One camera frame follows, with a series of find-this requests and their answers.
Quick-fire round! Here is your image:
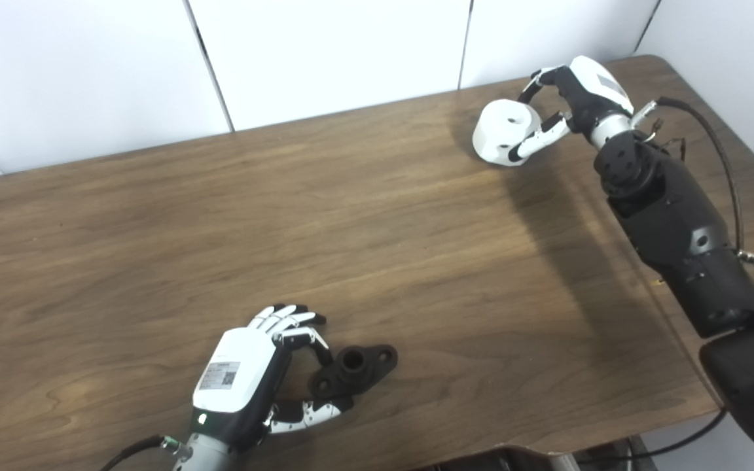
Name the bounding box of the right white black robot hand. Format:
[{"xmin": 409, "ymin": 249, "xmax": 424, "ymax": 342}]
[{"xmin": 508, "ymin": 56, "xmax": 635, "ymax": 163}]

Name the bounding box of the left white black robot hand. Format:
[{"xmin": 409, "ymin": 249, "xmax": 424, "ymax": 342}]
[{"xmin": 190, "ymin": 304, "xmax": 355, "ymax": 452}]

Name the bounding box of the round white plastic piece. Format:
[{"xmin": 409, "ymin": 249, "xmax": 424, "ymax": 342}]
[{"xmin": 472, "ymin": 99, "xmax": 543, "ymax": 167}]

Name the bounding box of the black flanged holder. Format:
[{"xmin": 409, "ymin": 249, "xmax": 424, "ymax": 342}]
[{"xmin": 310, "ymin": 344, "xmax": 398, "ymax": 400}]

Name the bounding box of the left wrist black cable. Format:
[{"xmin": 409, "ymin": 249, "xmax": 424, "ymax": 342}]
[{"xmin": 99, "ymin": 435, "xmax": 192, "ymax": 471}]

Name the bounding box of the black cable below table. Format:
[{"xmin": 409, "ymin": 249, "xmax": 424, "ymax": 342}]
[{"xmin": 577, "ymin": 409, "xmax": 728, "ymax": 465}]

